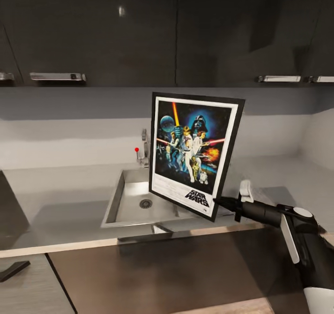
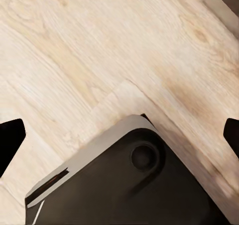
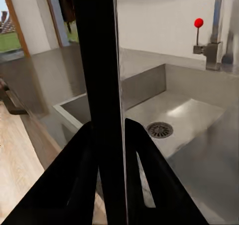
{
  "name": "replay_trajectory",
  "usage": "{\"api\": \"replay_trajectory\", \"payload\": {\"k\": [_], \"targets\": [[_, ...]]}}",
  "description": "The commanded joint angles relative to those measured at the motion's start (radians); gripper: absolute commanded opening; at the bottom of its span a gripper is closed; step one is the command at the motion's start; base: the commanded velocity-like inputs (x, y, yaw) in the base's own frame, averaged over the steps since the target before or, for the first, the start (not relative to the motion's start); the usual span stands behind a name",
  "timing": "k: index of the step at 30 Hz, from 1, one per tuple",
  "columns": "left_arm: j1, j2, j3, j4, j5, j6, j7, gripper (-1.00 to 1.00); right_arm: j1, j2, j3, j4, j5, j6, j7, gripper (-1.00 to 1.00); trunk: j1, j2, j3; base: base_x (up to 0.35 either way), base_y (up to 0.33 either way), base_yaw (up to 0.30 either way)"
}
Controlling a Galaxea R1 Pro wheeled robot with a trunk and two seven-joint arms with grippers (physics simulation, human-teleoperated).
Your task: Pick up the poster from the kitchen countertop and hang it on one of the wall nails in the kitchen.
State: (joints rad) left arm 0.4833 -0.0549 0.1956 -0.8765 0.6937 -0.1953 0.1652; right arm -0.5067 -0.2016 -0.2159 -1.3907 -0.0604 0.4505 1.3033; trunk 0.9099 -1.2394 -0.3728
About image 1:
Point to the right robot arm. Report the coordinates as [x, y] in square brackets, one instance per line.
[308, 250]

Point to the drop in sink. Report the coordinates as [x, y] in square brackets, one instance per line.
[131, 202]

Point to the dishwasher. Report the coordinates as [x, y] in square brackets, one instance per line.
[30, 284]

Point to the poster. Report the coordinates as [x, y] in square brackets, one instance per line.
[192, 139]

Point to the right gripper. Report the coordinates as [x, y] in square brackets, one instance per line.
[254, 211]

